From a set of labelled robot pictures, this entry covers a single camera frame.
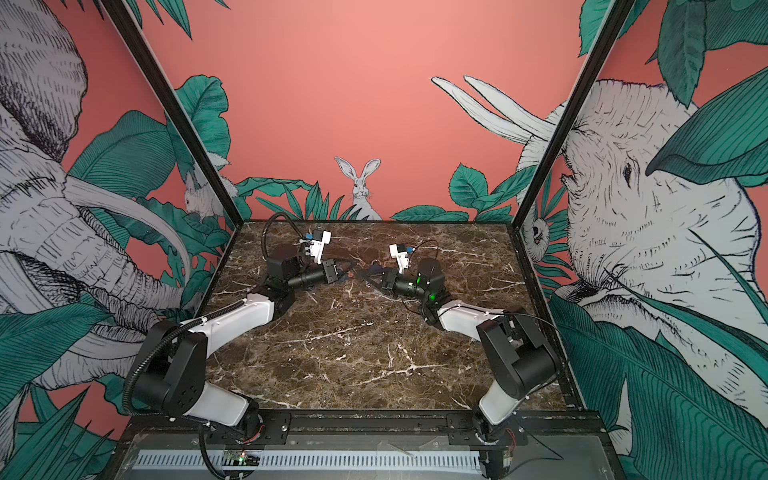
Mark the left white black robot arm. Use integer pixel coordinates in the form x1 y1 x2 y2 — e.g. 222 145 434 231
121 245 356 444

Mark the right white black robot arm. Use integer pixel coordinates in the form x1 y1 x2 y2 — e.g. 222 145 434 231
359 258 562 444

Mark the small green circuit board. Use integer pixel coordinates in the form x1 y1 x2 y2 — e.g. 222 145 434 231
223 450 261 469

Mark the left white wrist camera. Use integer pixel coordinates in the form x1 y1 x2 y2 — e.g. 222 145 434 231
301 230 332 264

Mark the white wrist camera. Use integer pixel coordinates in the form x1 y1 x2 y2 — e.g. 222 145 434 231
389 244 415 274
301 230 332 264

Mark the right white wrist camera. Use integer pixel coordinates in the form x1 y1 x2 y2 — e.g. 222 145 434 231
389 244 415 274

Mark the black front mounting rail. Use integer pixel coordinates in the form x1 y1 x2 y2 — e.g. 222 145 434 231
119 409 607 448

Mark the left black frame post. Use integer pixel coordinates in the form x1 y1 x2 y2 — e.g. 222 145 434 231
101 0 244 230

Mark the black frame post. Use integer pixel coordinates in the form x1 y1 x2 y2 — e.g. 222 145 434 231
101 0 244 230
512 0 634 231

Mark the white perforated cable tray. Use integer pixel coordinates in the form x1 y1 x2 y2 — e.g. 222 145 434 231
132 450 481 473

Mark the black corrugated cable left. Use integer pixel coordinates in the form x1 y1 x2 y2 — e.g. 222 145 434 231
122 321 205 416

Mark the right black frame post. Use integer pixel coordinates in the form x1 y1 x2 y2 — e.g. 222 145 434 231
512 0 634 231

